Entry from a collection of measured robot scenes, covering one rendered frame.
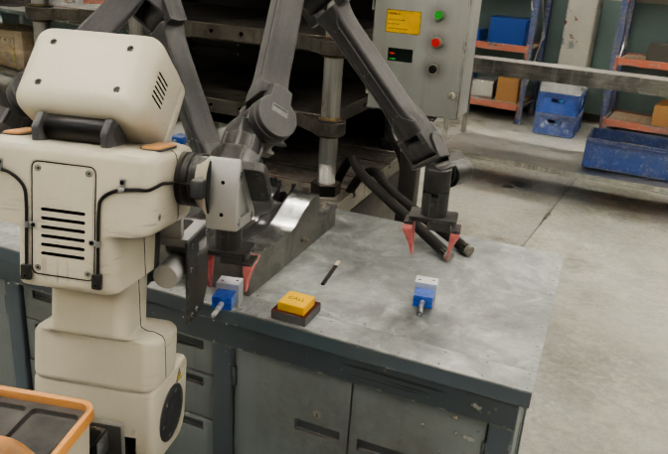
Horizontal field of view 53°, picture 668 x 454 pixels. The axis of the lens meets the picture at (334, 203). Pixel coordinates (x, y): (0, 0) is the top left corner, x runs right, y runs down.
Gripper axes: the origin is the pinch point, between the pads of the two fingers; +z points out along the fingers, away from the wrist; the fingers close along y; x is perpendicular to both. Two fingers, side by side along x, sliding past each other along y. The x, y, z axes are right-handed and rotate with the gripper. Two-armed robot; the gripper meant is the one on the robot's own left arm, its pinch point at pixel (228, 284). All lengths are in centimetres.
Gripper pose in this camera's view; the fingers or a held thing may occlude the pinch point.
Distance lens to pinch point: 147.6
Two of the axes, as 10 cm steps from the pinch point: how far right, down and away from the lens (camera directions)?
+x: -1.6, 3.3, -9.3
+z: -0.5, 9.4, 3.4
